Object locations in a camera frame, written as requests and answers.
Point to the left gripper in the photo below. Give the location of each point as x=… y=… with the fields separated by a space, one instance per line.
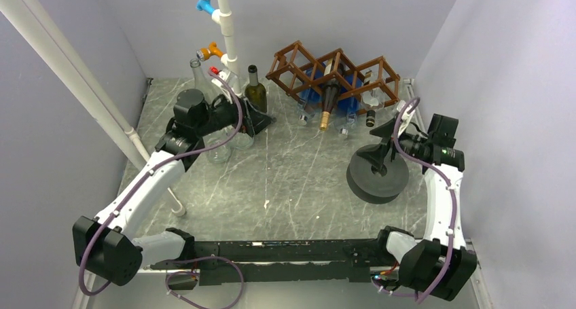
x=253 y=121

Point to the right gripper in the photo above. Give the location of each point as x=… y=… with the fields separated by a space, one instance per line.
x=376 y=156

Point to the large clear bottle white stopper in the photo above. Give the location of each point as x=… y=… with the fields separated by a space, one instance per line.
x=241 y=141

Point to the green bottle grey cap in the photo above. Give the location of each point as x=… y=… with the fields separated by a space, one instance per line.
x=255 y=91

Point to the clear bottle dark label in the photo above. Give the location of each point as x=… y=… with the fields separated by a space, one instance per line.
x=201 y=82

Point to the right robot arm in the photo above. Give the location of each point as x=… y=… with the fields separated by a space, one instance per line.
x=439 y=264

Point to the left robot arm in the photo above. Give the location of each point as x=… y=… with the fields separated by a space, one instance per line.
x=106 y=244

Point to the brown wooden wine rack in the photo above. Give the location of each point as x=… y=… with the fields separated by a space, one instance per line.
x=294 y=69

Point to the brown bottle gold foil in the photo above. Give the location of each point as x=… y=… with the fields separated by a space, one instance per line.
x=329 y=99

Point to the dark grey foam spool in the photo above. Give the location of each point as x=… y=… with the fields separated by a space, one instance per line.
x=373 y=188

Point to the clear glass jar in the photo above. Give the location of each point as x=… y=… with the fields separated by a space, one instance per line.
x=219 y=154

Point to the orange tap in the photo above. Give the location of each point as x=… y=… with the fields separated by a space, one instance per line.
x=212 y=50

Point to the white pvc pipe stand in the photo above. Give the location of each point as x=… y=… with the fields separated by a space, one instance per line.
x=224 y=18

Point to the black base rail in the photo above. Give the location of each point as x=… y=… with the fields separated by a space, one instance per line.
x=353 y=260

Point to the white diagonal frame pipe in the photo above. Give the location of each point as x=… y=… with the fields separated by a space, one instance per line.
x=39 y=30

